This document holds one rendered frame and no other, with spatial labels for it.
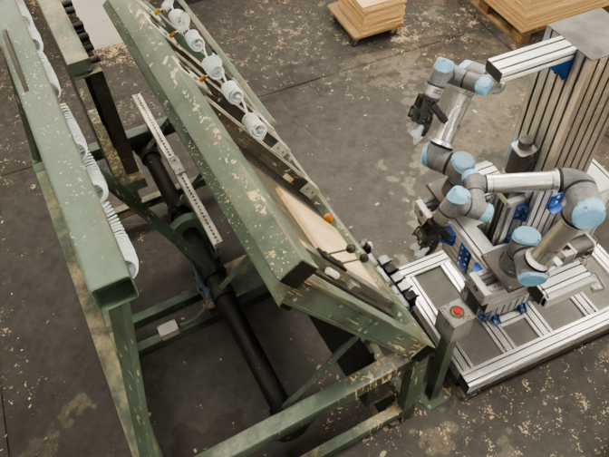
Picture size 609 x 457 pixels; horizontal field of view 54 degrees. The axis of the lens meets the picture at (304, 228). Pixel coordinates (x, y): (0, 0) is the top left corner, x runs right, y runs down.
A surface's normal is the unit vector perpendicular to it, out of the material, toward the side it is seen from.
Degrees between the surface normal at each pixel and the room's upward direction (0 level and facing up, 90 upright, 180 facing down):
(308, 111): 0
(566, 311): 0
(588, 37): 0
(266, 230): 31
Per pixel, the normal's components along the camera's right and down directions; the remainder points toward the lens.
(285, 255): -0.49, -0.33
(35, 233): -0.04, -0.62
